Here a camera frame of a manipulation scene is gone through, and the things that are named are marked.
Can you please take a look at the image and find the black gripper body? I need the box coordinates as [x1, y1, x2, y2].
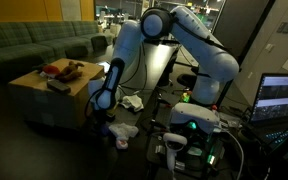
[94, 108, 116, 128]

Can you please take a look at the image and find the white plastic bag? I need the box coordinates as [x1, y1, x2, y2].
[108, 122, 140, 150]

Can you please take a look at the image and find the brown plush toy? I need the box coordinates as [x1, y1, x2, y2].
[55, 60, 85, 84]

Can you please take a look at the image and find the orange plush toy with tag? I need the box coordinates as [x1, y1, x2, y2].
[41, 64, 61, 80]

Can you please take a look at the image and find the large brown cardboard box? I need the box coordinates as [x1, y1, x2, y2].
[7, 57, 105, 131]

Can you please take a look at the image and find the yellow emergency stop box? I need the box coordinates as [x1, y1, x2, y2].
[179, 90, 194, 104]

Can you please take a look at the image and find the white terry towel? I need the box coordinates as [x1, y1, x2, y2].
[118, 94, 145, 114]

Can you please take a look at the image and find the lit tablet screen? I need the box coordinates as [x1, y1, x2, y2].
[96, 60, 112, 73]

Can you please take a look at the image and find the black felt whiteboard eraser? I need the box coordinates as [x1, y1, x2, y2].
[46, 79, 72, 95]

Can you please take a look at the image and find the white VR controller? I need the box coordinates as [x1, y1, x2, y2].
[162, 132, 189, 173]

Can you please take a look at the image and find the black round stool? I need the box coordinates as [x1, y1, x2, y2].
[176, 73, 198, 90]

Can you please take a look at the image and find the plaid sofa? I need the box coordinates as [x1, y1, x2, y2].
[0, 20, 115, 85]

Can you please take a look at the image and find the black laptop with lit screen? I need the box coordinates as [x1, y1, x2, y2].
[248, 72, 288, 162]

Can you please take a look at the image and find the thick white cable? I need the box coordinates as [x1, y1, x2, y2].
[223, 129, 246, 180]

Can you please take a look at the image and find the white wall switch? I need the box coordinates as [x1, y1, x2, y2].
[264, 42, 275, 53]

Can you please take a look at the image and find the dark wall panel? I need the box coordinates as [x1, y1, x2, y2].
[276, 21, 288, 35]

